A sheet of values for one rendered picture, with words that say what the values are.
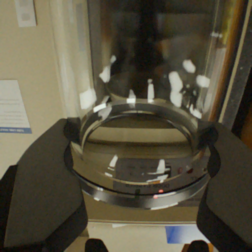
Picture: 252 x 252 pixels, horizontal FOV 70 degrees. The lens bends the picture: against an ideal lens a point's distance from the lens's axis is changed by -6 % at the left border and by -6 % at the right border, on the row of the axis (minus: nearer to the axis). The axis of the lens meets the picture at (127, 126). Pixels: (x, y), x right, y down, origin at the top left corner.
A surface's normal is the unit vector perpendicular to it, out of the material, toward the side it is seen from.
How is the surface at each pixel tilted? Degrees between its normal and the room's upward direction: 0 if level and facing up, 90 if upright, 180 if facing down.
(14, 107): 90
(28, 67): 90
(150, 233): 90
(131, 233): 90
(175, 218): 135
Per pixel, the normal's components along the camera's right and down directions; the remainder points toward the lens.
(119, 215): -0.01, -0.22
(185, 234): -0.03, 0.54
